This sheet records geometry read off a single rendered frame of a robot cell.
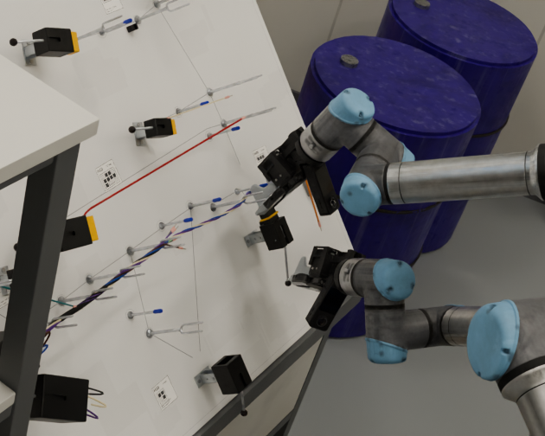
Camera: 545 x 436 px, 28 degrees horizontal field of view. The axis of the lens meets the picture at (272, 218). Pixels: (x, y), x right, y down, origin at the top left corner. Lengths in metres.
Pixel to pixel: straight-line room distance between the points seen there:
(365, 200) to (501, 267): 2.48
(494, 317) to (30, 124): 0.84
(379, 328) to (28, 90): 1.05
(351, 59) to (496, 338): 1.90
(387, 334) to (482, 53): 1.94
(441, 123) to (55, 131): 2.32
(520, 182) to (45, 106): 0.97
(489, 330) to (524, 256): 2.81
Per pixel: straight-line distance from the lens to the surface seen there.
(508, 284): 4.30
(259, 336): 2.28
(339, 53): 3.47
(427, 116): 3.31
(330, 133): 2.04
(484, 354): 1.68
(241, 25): 2.42
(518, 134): 4.70
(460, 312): 2.02
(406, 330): 2.03
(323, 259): 2.15
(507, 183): 1.86
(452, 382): 3.77
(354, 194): 1.91
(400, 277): 1.99
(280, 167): 2.13
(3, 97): 1.12
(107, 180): 2.04
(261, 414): 2.63
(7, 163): 1.03
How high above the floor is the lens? 2.47
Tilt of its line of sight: 37 degrees down
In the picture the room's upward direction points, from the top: 18 degrees clockwise
